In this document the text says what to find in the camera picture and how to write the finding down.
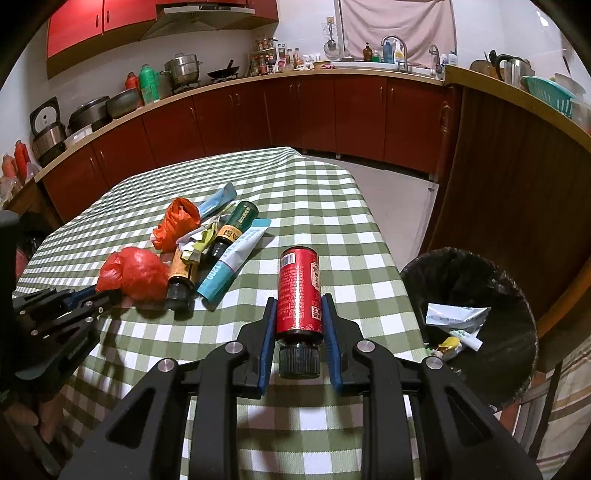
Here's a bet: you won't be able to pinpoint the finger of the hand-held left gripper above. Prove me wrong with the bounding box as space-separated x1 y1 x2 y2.
18 290 124 344
11 286 100 317

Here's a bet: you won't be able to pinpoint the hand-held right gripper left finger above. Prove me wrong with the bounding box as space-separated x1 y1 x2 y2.
60 296 280 480

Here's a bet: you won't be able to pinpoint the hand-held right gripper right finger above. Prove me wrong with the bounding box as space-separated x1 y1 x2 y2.
321 292 543 480

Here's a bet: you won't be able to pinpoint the red label dark bottle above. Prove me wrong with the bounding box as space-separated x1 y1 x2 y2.
276 246 324 380

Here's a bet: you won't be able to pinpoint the red plastic bag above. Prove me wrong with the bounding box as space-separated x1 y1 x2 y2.
96 247 169 305

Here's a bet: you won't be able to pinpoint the white teal tube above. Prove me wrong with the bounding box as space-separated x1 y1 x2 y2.
196 218 272 305

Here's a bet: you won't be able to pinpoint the orange label brown bottle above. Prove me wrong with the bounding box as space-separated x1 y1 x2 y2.
165 247 199 311

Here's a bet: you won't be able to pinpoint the yellow wrapper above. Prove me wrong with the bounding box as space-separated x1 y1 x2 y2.
436 336 462 358

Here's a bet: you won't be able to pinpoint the orange plastic bag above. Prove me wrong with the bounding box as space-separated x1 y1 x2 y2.
151 198 201 252

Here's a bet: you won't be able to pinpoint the green white wrapper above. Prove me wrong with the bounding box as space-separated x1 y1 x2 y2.
176 222 218 265

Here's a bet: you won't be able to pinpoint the green label dark bottle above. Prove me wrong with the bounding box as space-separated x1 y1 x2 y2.
203 200 258 266

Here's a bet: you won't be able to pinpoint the white packet with blue print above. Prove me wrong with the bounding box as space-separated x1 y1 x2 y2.
425 303 489 329

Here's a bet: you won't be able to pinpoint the green white packet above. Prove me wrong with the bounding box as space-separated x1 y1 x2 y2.
445 328 483 352

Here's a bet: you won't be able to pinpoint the light blue packet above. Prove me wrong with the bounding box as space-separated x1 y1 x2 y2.
196 182 238 217

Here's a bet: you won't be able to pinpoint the bin with black liner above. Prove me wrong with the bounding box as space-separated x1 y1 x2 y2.
399 247 539 409

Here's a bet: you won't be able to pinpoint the person's left hand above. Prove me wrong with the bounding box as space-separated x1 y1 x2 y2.
0 399 63 446

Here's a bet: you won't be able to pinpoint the green checked tablecloth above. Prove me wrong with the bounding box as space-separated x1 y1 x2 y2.
11 147 428 480

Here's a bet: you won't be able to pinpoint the orange plastic bottle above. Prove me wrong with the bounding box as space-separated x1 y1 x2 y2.
14 140 29 178

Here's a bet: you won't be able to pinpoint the steel rice cooker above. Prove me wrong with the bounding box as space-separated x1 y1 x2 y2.
30 97 68 167

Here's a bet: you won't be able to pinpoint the black cooking pot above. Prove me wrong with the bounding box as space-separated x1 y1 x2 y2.
68 96 112 134

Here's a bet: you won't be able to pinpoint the grey cooking pot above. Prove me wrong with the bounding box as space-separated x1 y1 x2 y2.
107 89 141 120

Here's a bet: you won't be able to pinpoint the green thermos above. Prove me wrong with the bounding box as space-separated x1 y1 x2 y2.
139 64 161 104

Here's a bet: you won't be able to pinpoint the dark red base cabinets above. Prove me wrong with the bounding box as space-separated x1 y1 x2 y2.
34 74 448 227

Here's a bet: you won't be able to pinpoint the wooden counter partition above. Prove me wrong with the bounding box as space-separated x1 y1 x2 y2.
420 65 591 333

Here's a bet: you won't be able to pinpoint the striped fabric curtain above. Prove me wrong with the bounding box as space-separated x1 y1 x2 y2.
510 332 591 480

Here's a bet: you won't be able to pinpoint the steel steamer pot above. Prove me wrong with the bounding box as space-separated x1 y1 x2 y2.
161 53 204 88

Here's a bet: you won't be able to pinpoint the black wok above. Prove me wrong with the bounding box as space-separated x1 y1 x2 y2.
207 59 241 83

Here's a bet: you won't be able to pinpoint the row of seasoning bottles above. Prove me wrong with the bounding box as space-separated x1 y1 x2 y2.
249 34 308 77

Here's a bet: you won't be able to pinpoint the hanging steel ladle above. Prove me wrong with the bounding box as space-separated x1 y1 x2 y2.
323 18 340 58

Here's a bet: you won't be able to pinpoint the tall curved steel faucet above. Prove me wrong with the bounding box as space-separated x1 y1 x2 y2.
381 35 411 72

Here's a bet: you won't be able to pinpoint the range hood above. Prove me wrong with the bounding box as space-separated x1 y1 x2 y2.
139 4 257 42

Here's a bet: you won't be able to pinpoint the pink window curtain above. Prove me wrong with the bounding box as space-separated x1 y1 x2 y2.
340 0 455 58

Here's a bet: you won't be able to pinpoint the steel kettle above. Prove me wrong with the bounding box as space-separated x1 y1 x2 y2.
489 50 532 88

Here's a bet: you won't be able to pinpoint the large teal basket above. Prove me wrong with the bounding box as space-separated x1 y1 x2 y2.
522 76 578 114

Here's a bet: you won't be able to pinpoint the red wall cabinets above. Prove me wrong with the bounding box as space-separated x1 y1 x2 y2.
46 0 280 79

